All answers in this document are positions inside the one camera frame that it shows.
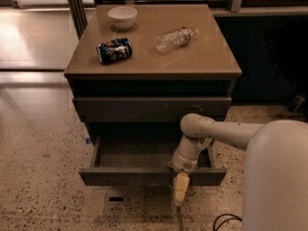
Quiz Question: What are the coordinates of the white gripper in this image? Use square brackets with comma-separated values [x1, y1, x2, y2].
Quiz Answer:
[168, 151, 197, 207]

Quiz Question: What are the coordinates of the drawer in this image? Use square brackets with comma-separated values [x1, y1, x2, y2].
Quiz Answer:
[73, 97, 231, 123]
[78, 134, 227, 187]

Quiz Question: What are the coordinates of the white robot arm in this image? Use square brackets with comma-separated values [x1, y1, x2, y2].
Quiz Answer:
[170, 114, 308, 231]

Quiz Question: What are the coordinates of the brown drawer cabinet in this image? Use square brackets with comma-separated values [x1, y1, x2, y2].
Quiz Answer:
[64, 4, 243, 152]

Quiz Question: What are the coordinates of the black floor tape mark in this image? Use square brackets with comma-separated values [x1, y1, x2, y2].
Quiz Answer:
[109, 196, 123, 202]

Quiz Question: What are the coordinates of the clear plastic bottle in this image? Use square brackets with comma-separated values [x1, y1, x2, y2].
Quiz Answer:
[154, 27, 198, 54]

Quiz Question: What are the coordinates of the blue crushed soda can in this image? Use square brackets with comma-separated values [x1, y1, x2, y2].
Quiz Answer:
[96, 38, 133, 64]

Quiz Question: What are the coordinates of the white bowl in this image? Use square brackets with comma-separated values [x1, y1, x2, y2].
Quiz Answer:
[108, 6, 138, 31]

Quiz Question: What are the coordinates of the black cable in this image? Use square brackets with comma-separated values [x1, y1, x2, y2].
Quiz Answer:
[213, 213, 244, 231]

